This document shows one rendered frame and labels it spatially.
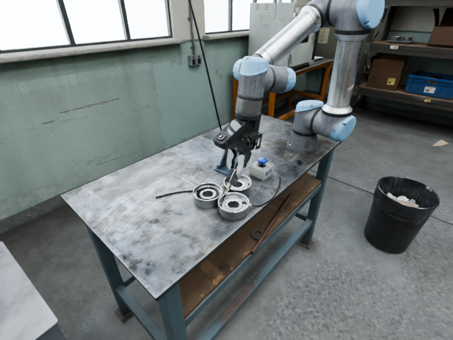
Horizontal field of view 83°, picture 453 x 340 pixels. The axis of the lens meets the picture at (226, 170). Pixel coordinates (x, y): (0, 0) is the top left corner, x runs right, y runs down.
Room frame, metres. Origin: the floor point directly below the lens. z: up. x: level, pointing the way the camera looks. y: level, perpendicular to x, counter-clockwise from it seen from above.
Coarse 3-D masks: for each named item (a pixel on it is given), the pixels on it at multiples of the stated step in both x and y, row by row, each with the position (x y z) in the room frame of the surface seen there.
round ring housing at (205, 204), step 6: (198, 186) 0.76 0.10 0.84; (204, 186) 0.77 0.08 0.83; (210, 186) 0.77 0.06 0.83; (216, 186) 0.76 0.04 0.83; (204, 192) 0.74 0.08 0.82; (210, 192) 0.74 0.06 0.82; (198, 198) 0.68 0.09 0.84; (216, 198) 0.68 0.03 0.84; (198, 204) 0.69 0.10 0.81; (204, 204) 0.67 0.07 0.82; (210, 204) 0.67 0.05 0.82; (216, 204) 0.69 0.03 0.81
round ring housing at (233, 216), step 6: (234, 192) 0.71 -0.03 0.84; (240, 198) 0.70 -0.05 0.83; (246, 198) 0.69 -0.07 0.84; (228, 204) 0.67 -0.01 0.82; (234, 204) 0.68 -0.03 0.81; (240, 204) 0.66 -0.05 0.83; (246, 204) 0.66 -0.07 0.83; (222, 210) 0.63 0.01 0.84; (234, 210) 0.64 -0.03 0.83; (246, 210) 0.63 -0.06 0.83; (222, 216) 0.64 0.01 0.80; (228, 216) 0.61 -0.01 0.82; (234, 216) 0.61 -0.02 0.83; (240, 216) 0.62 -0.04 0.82
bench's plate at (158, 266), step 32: (288, 128) 1.37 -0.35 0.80; (160, 160) 1.01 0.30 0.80; (192, 160) 1.01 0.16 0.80; (256, 160) 1.01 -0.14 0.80; (288, 160) 1.01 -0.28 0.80; (320, 160) 1.04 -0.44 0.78; (96, 192) 0.77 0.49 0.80; (128, 192) 0.77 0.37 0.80; (160, 192) 0.77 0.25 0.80; (192, 192) 0.77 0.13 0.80; (256, 192) 0.77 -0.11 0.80; (96, 224) 0.60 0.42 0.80; (128, 224) 0.60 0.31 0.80; (160, 224) 0.60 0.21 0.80; (192, 224) 0.60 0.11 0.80; (224, 224) 0.60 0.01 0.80; (128, 256) 0.47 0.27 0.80; (160, 256) 0.47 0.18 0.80; (192, 256) 0.47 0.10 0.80; (160, 288) 0.38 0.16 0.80
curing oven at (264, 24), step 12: (252, 12) 3.23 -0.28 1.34; (264, 12) 3.12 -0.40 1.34; (276, 12) 3.03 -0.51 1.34; (288, 12) 2.94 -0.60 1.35; (252, 24) 3.23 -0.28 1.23; (264, 24) 3.12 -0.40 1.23; (276, 24) 3.02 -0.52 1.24; (252, 36) 3.22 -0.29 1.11; (264, 36) 3.11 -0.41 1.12; (312, 36) 3.17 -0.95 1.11; (252, 48) 3.22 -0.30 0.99; (300, 48) 2.98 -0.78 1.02; (312, 48) 3.20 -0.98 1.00; (288, 60) 2.90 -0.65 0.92; (300, 60) 3.01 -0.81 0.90; (312, 60) 3.31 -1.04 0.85
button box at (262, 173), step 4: (252, 164) 0.90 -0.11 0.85; (256, 164) 0.90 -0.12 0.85; (264, 164) 0.89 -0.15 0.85; (268, 164) 0.90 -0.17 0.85; (252, 168) 0.88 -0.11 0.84; (256, 168) 0.87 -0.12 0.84; (260, 168) 0.87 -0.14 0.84; (264, 168) 0.87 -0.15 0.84; (268, 168) 0.87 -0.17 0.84; (272, 168) 0.89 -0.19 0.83; (252, 172) 0.88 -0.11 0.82; (256, 172) 0.87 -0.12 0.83; (260, 172) 0.85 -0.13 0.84; (264, 172) 0.85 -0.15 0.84; (268, 172) 0.87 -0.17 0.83; (272, 172) 0.89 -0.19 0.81; (256, 176) 0.86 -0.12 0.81; (260, 176) 0.85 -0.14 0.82; (264, 176) 0.85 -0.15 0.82; (268, 176) 0.87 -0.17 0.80
